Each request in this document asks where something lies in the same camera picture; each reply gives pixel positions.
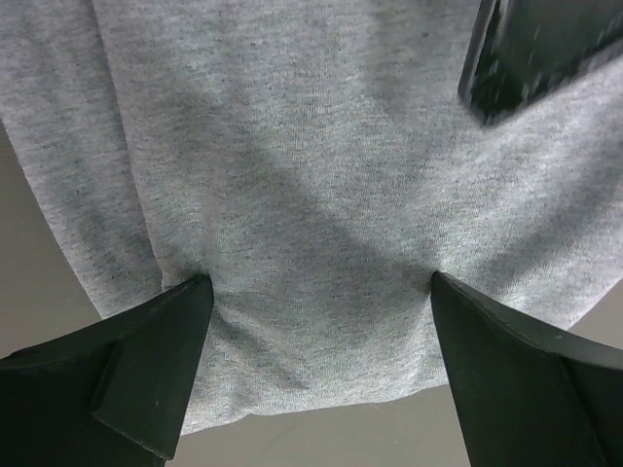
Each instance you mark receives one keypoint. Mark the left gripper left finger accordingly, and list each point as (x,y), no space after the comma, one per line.
(112,394)

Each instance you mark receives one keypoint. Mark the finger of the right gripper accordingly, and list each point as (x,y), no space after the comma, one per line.
(521,51)

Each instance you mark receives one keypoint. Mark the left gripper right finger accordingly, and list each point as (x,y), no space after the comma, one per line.
(527,393)

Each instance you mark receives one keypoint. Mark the grey t shirt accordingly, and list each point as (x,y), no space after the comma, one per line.
(313,159)

